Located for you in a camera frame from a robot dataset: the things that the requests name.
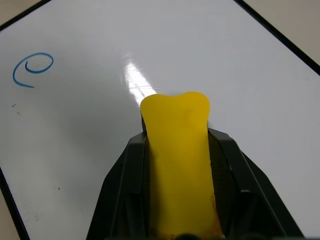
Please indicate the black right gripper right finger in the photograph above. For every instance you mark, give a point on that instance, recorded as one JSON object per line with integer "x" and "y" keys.
{"x": 250, "y": 190}

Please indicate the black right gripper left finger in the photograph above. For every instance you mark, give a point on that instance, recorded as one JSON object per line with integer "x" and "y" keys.
{"x": 122, "y": 190}

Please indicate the yellow whiteboard eraser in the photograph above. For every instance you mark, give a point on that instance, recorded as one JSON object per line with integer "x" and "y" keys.
{"x": 182, "y": 160}

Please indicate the black-framed whiteboard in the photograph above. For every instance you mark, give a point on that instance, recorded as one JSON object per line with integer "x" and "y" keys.
{"x": 100, "y": 105}

